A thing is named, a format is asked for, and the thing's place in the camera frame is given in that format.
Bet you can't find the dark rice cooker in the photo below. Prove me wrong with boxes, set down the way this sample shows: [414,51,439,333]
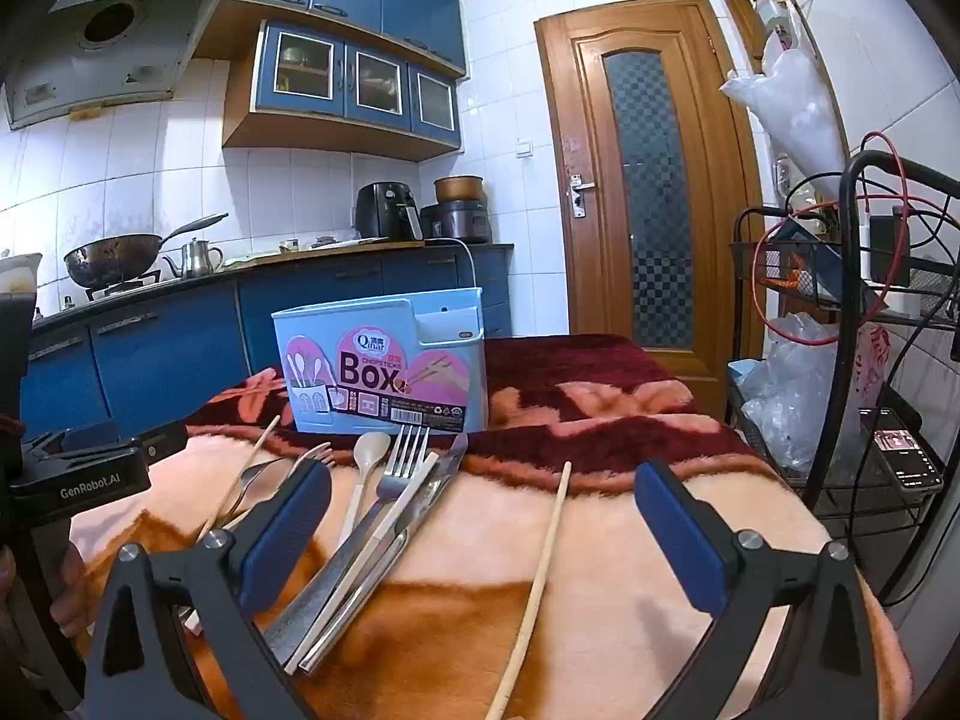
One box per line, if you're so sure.
[420,199,494,245]

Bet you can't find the person's left hand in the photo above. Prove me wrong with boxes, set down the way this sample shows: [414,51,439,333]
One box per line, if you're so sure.
[46,538,89,620]

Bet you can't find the metal kettle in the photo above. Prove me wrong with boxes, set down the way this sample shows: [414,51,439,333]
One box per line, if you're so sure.
[163,238,226,278]

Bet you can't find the brown pot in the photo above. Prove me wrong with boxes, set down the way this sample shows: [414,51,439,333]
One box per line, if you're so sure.
[433,175,486,203]

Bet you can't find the floral printed blanket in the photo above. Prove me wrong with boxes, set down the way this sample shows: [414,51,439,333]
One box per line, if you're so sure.
[71,334,901,720]

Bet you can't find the grey range hood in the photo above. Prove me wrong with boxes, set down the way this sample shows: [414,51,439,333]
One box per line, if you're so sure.
[4,0,241,130]

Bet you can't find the blue kitchen base cabinets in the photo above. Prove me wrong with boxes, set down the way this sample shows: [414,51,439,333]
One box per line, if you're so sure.
[19,242,515,443]

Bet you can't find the black air fryer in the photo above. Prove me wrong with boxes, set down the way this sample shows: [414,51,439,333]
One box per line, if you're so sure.
[355,181,425,242]

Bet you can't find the black smartphone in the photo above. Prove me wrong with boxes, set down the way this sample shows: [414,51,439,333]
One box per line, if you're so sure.
[859,406,944,496]

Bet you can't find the white power cable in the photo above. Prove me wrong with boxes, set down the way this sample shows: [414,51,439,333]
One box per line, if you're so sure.
[424,238,481,290]

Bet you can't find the black power adapter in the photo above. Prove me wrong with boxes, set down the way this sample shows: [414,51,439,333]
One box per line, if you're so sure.
[870,211,912,287]

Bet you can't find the large metal fork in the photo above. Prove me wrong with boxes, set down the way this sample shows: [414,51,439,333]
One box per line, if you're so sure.
[262,424,431,665]

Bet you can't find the gas stove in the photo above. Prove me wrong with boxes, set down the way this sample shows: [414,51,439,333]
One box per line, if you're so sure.
[82,268,162,301]

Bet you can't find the white ceramic pot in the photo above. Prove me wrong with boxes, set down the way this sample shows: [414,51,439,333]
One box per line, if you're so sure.
[0,251,42,293]

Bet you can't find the beige spoon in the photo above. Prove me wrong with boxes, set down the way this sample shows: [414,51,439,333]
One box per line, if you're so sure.
[336,430,393,552]

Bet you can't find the black metal rack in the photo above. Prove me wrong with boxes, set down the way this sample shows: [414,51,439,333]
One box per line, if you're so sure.
[726,150,960,608]

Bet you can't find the white chopstick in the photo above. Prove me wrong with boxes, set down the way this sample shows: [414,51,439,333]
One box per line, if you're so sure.
[283,451,440,676]

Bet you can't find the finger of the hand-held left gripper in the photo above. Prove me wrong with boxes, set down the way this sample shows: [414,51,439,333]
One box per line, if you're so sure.
[139,420,188,470]
[21,426,143,466]

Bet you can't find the red-print plastic bag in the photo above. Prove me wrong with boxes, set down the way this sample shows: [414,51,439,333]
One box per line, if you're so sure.
[855,322,912,410]

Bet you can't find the wooden door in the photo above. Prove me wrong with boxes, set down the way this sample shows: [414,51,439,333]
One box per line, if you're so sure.
[534,0,766,421]

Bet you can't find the wooden chopstick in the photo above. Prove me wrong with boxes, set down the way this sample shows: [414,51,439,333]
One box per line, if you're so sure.
[484,460,574,720]
[195,414,283,545]

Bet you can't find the light blue utensil box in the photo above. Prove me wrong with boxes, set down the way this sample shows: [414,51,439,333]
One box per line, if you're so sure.
[271,286,490,436]

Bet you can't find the metal knife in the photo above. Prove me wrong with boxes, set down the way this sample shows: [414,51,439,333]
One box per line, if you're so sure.
[298,432,470,677]

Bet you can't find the blue cardboard box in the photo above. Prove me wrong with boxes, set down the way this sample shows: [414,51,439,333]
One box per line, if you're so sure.
[772,217,890,316]

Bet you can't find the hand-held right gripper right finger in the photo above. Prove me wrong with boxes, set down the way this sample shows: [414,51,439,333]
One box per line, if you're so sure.
[634,459,878,720]

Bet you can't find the glass-door wall cabinet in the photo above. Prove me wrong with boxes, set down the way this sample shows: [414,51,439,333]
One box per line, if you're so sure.
[223,21,464,162]

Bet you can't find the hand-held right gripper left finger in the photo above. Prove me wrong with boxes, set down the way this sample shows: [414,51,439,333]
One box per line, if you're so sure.
[82,457,335,720]

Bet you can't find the hanging clear plastic bag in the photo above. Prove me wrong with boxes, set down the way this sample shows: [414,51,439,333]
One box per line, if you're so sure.
[720,45,848,200]

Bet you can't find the crumpled clear plastic bags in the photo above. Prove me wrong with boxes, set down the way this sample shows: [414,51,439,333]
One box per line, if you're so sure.
[739,311,863,473]

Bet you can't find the black wok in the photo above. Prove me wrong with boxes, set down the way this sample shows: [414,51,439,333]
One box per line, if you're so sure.
[64,212,230,290]

